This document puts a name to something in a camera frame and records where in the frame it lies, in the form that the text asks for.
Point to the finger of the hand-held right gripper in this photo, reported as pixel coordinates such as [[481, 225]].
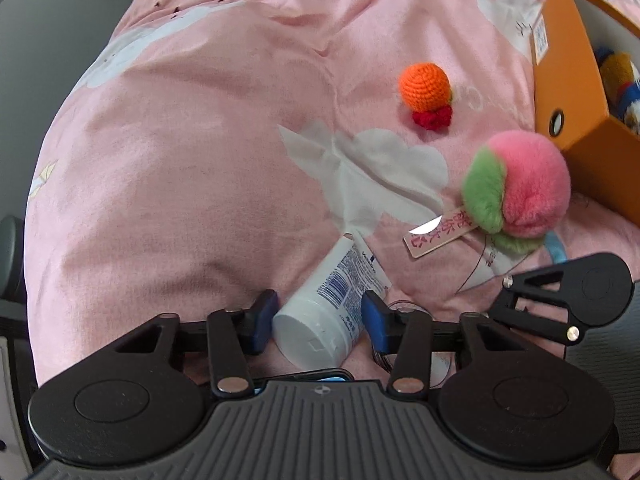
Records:
[[542, 320]]

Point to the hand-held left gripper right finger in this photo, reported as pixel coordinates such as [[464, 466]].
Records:
[[375, 322]]

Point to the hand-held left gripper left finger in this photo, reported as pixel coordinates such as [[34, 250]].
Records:
[[263, 322]]

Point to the white lotion tube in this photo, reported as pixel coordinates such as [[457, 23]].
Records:
[[320, 310]]

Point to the orange cardboard box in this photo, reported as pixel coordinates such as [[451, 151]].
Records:
[[570, 85]]

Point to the smartphone with lit screen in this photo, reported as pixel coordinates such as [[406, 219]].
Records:
[[320, 374]]

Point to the pink peach plush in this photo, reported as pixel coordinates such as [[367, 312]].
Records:
[[530, 185]]

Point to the pink printed blanket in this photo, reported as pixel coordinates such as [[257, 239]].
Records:
[[200, 160]]

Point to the orange crochet ball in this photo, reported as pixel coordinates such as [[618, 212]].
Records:
[[425, 85]]

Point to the black chair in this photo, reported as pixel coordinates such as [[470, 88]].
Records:
[[10, 260]]

